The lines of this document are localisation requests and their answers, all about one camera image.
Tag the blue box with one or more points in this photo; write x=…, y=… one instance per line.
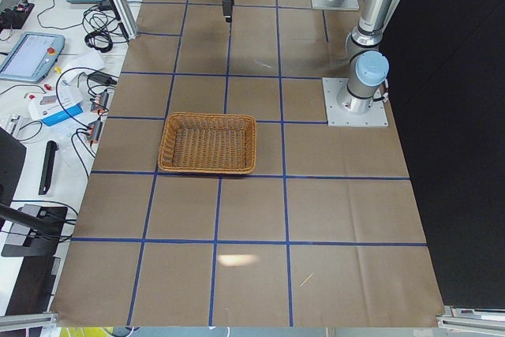
x=56, y=106

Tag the black flat bar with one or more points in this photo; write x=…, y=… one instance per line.
x=48, y=166

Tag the black monitor stand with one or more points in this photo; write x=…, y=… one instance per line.
x=36, y=230

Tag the white paper sheet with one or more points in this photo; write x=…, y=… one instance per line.
x=84, y=63

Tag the black power adapter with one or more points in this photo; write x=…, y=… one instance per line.
x=101, y=78

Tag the near teach pendant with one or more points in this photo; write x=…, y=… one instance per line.
x=32, y=58

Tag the brown wicker basket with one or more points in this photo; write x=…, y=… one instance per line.
x=208, y=144

